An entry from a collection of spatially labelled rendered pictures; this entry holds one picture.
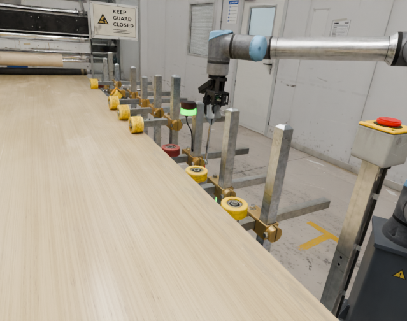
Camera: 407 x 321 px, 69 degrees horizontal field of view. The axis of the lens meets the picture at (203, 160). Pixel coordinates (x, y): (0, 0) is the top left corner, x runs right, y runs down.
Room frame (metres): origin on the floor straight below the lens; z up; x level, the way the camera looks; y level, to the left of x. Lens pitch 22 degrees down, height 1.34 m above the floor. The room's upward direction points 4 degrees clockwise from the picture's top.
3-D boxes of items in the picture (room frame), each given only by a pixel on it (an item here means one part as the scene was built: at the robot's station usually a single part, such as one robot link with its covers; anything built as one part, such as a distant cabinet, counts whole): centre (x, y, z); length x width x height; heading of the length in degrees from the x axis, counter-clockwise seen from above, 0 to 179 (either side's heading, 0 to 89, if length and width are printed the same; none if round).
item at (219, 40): (1.24, -0.03, 1.32); 0.10 x 0.09 x 0.12; 69
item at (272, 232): (0.79, -0.20, 0.82); 0.13 x 0.06 x 0.05; 29
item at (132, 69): (2.08, 0.52, 0.90); 0.03 x 0.03 x 0.48; 29
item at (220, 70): (1.25, -0.03, 1.23); 0.10 x 0.09 x 0.05; 119
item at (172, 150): (1.19, 0.14, 0.85); 0.08 x 0.08 x 0.11
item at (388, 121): (0.54, -0.34, 1.22); 0.04 x 0.04 x 0.02
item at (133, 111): (1.71, 0.24, 0.95); 0.50 x 0.04 x 0.04; 119
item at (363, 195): (0.54, -0.34, 0.93); 0.05 x 0.05 x 0.45; 29
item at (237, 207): (0.75, -0.10, 0.85); 0.08 x 0.08 x 0.11
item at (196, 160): (1.22, 0.05, 0.85); 0.13 x 0.06 x 0.05; 29
